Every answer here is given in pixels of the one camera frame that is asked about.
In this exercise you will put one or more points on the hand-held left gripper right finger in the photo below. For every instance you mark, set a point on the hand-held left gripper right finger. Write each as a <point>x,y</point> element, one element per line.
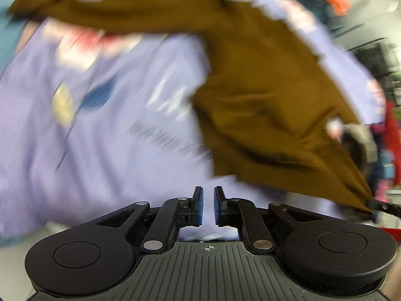
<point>218,207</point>

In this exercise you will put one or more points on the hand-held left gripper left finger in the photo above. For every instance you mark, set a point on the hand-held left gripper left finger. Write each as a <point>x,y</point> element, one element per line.
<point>198,207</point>

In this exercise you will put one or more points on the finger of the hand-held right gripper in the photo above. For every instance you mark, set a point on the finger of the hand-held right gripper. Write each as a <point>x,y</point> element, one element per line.
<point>386,208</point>

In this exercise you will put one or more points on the brown knit garment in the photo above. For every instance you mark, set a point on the brown knit garment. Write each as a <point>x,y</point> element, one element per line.
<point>266,100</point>

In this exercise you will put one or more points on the red cloth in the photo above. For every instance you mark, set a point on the red cloth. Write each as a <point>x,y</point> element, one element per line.
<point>393,138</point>

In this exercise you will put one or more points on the purple floral bedsheet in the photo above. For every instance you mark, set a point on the purple floral bedsheet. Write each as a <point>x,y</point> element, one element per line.
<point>94,163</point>

